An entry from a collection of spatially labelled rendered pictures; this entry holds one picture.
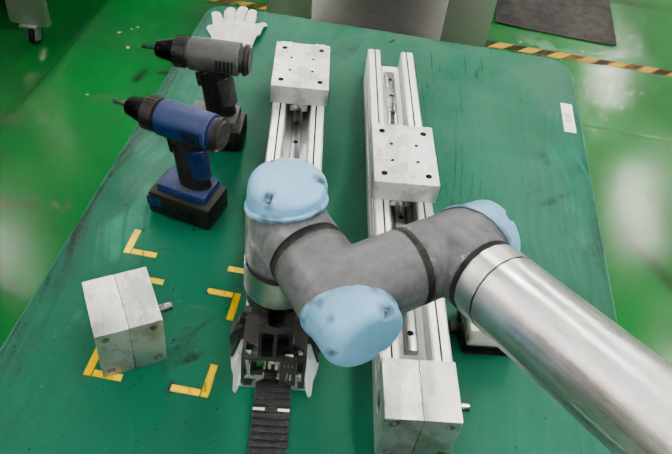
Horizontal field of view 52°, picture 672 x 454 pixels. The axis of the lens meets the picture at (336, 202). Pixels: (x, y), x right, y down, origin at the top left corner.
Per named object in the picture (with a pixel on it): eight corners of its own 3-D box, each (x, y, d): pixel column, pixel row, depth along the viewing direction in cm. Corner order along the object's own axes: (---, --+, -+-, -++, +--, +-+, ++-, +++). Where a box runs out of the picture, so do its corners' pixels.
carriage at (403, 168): (432, 215, 119) (440, 186, 115) (369, 210, 119) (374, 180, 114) (424, 155, 131) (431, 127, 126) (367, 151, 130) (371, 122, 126)
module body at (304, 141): (309, 390, 99) (314, 356, 93) (239, 386, 98) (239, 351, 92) (323, 78, 157) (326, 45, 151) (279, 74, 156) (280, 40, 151)
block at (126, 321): (184, 354, 101) (180, 314, 95) (103, 378, 97) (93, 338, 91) (167, 302, 108) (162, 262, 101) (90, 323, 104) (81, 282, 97)
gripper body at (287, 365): (237, 386, 78) (238, 321, 70) (245, 324, 84) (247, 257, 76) (305, 391, 78) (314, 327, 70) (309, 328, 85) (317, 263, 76)
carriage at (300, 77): (325, 118, 136) (328, 89, 132) (269, 113, 136) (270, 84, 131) (327, 73, 148) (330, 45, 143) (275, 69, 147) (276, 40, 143)
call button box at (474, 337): (513, 357, 107) (525, 333, 102) (451, 353, 106) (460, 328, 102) (504, 315, 112) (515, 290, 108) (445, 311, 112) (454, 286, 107)
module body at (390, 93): (441, 399, 100) (454, 366, 94) (372, 394, 99) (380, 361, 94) (406, 85, 158) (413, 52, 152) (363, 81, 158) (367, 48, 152)
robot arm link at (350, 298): (448, 284, 58) (379, 200, 64) (330, 333, 53) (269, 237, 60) (431, 339, 63) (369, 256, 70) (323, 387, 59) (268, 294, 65)
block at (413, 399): (465, 459, 94) (482, 424, 87) (374, 454, 93) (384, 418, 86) (457, 400, 100) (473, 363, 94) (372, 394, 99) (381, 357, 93)
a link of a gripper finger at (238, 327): (219, 353, 84) (244, 313, 79) (220, 342, 85) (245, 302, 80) (255, 363, 85) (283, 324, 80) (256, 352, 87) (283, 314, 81)
